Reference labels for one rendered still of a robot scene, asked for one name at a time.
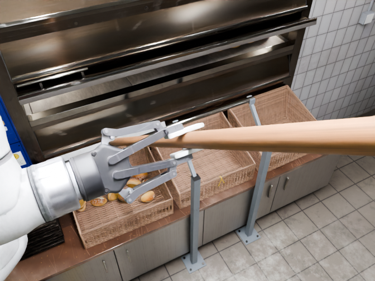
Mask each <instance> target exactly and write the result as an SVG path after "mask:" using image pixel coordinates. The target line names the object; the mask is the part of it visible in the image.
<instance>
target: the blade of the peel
mask: <svg viewBox="0 0 375 281"><path fill-rule="evenodd" d="M161 125H162V126H163V127H166V125H165V122H161ZM153 131H155V130H154V129H149V130H145V131H141V132H137V133H132V134H127V135H123V136H119V137H116V138H122V137H134V136H141V135H143V134H146V133H149V132H153ZM100 144H101V142H100V143H97V144H94V145H92V146H88V147H85V148H82V149H79V150H77V151H73V152H70V153H67V154H64V155H62V156H59V157H63V159H64V161H67V160H69V159H70V158H71V157H74V156H77V155H80V154H83V153H86V152H89V151H92V150H94V149H96V147H97V146H99V145H100ZM56 158H57V157H56ZM52 159H53V158H52ZM49 160H50V159H49ZM47 161H48V160H47Z"/></svg>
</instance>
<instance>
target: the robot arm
mask: <svg viewBox="0 0 375 281"><path fill-rule="evenodd" d="M202 127H204V123H197V124H194V125H191V126H189V127H186V128H184V127H183V125H182V124H175V125H172V126H170V127H167V128H164V127H163V126H162V125H161V122H160V121H158V120H157V121H154V122H149V123H144V124H139V125H134V126H131V127H126V128H121V129H110V128H104V129H102V130H101V134H102V140H101V144H100V145H99V146H97V147H96V149H94V150H92V151H89V152H86V153H83V154H80V155H77V156H74V157H71V158H70V159H69V162H67V163H65V161H64V159H63V157H57V158H54V159H51V160H48V161H45V162H42V163H39V164H33V165H31V166H30V167H26V168H21V167H20V165H19V164H18V162H17V161H16V159H15V157H14V155H13V153H12V151H11V149H10V146H9V143H8V140H7V136H6V130H5V127H4V125H3V122H2V118H1V116H0V281H4V280H5V279H6V278H7V277H8V275H9V274H10V273H11V271H12V270H13V269H14V268H15V266H16V265H17V263H18V262H19V261H20V259H21V258H22V256H23V254H24V252H25V250H26V246H27V242H28V238H27V234H28V233H30V232H31V231H32V230H33V229H35V228H36V227H38V226H40V225H42V224H44V223H46V222H48V221H52V220H54V219H56V218H58V217H61V216H64V215H66V214H68V213H70V212H72V211H75V210H78V209H80V208H81V206H80V202H79V200H82V199H83V201H86V202H87V201H90V200H92V199H95V198H97V197H100V196H103V195H106V194H108V193H119V194H120V195H121V196H122V197H123V198H124V200H125V202H127V203H128V204H131V203H132V202H133V201H134V200H135V199H136V198H137V197H138V196H139V195H141V194H143V193H145V192H147V191H149V190H151V189H153V188H155V187H157V186H159V185H161V184H162V183H164V182H166V181H168V180H170V179H172V178H174V177H176V176H177V172H176V167H177V165H179V164H181V163H184V162H187V161H190V160H192V159H193V155H192V153H194V152H197V151H200V150H202V149H191V148H187V149H184V150H181V151H178V152H175V153H173V154H170V157H171V159H166V160H163V161H157V162H152V163H147V164H142V165H138V166H132V165H131V164H130V162H129V156H130V155H132V154H134V152H136V151H139V150H140V149H142V148H144V147H146V146H148V145H150V144H151V143H153V142H155V141H157V140H159V139H161V138H163V137H164V139H171V138H174V137H177V136H180V135H182V134H185V133H188V132H191V131H193V130H196V129H199V128H202ZM149 129H154V130H155V131H156V132H154V133H152V134H150V135H148V136H147V137H145V138H143V139H141V140H139V141H137V142H135V143H133V144H131V145H130V146H127V147H125V148H123V149H120V148H117V147H114V146H110V145H108V143H109V142H110V141H113V140H115V137H119V136H123V135H127V134H132V133H137V132H141V131H145V130H149ZM164 168H167V171H165V172H163V173H161V174H159V175H157V176H155V177H152V178H150V179H149V180H147V181H144V182H142V183H140V184H139V185H137V186H135V187H133V188H130V187H129V188H127V189H123V188H124V186H125V185H126V183H127V182H128V180H129V179H130V177H131V176H135V175H139V174H141V173H146V172H151V171H156V170H160V169H164Z"/></svg>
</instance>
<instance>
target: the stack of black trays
mask: <svg viewBox="0 0 375 281"><path fill-rule="evenodd" d="M27 238H28V242H27V246H26V250H25V252H24V254H23V256H22V258H21V259H20V261H21V260H23V259H26V258H29V257H31V256H33V255H36V254H38V253H40V252H43V251H45V250H47V249H50V248H53V247H55V246H57V245H60V244H62V243H64V242H65V241H64V234H63V231H62V228H61V225H60V222H59V219H58V218H56V219H54V220H52V221H48V222H46V223H44V224H42V225H40V226H38V227H36V228H35V229H33V230H32V231H31V232H30V233H28V234H27Z"/></svg>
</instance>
